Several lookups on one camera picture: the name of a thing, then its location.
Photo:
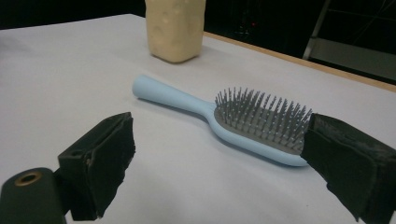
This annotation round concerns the beige square container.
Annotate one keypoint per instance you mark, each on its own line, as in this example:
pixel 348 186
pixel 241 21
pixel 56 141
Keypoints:
pixel 174 31

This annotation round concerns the light blue hairbrush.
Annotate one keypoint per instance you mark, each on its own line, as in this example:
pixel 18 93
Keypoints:
pixel 174 96

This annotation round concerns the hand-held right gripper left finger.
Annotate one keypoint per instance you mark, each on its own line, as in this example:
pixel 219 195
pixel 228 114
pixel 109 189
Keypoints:
pixel 93 168

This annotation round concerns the white table mat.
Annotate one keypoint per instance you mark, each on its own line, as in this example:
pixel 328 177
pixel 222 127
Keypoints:
pixel 62 77

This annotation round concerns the grey metal stand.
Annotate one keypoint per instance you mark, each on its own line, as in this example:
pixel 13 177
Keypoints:
pixel 348 56

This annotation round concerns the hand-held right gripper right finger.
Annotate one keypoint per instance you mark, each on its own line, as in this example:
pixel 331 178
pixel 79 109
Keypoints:
pixel 355 168

